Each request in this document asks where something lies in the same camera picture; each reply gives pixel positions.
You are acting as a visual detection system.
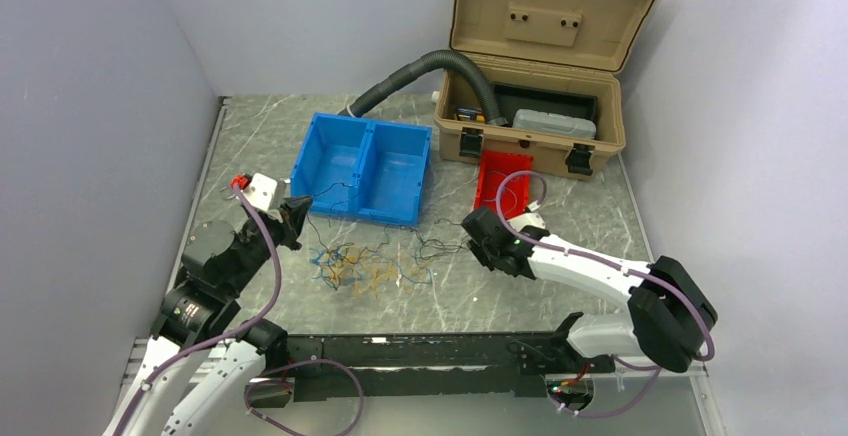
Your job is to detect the yellow blue black wires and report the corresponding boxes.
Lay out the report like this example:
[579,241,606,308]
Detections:
[304,182,472,298]

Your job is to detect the black tray in toolbox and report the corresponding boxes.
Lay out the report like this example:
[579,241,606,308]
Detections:
[493,83,599,123]

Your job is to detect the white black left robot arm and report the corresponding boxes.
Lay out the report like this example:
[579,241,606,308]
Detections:
[105,193,313,435]

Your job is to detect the red plastic bin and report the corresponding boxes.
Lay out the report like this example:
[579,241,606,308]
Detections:
[472,149,535,222]

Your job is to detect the tan plastic toolbox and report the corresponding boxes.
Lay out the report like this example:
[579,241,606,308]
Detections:
[434,0,657,180]

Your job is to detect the blue double plastic bin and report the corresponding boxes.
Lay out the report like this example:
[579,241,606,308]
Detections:
[290,113,432,226]

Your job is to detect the grey corrugated hose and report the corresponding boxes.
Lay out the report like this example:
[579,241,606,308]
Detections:
[345,49,509,128]

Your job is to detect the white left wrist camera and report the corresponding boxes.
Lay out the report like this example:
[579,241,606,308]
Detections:
[230,173,290,213]

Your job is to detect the grey plastic case in toolbox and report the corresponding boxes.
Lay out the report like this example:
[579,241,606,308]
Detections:
[512,109,597,139]

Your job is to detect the small box in toolbox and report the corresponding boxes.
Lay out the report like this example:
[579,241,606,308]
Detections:
[455,107,486,122]

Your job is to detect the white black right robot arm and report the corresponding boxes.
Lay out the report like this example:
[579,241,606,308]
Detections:
[461,207,718,373]

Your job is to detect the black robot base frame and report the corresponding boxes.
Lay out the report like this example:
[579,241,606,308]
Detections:
[254,328,615,407]

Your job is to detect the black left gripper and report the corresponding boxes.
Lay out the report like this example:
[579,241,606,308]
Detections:
[225,195,313,294]

